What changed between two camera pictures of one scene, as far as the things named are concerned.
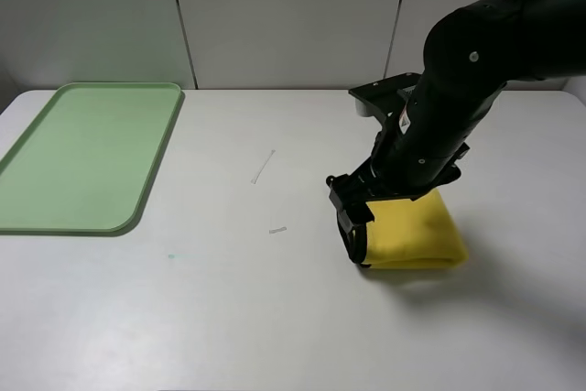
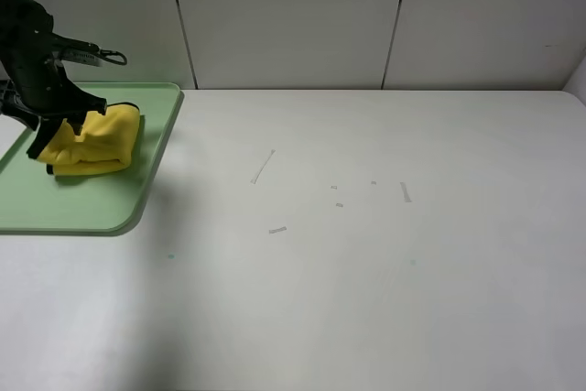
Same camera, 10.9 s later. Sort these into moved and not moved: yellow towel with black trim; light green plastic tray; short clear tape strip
Moved: yellow towel with black trim
Not moved: short clear tape strip; light green plastic tray
